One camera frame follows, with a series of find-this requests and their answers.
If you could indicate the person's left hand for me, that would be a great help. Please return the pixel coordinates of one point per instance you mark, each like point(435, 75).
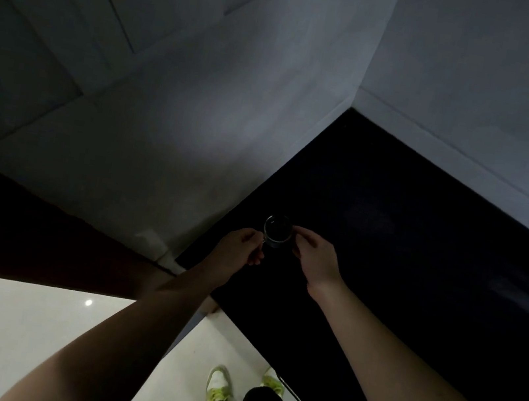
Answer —
point(232, 255)

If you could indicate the person's right hand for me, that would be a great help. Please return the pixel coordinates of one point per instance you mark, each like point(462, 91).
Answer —
point(318, 264)

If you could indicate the person's right forearm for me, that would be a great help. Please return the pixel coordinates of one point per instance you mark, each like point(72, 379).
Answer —
point(413, 396)

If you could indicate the person's right thumb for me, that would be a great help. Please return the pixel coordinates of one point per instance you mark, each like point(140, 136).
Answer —
point(302, 234)

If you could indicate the green and white left shoe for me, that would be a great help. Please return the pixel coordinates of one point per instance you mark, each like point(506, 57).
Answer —
point(218, 386)

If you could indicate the dark brown cabinet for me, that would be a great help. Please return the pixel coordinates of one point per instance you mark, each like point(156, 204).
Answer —
point(39, 232)

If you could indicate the person's left thumb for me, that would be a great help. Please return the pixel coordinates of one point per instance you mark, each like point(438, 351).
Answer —
point(253, 235)

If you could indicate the person's left forearm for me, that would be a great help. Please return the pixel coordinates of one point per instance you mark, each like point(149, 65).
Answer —
point(121, 345)

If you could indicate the clear drinking glass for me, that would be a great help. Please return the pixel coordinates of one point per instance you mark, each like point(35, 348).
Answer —
point(278, 232)

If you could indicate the green and white right shoe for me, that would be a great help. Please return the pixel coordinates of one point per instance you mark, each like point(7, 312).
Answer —
point(273, 382)

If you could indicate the green and white shoe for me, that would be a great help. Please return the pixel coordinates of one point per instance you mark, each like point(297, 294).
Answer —
point(273, 382)
point(218, 386)

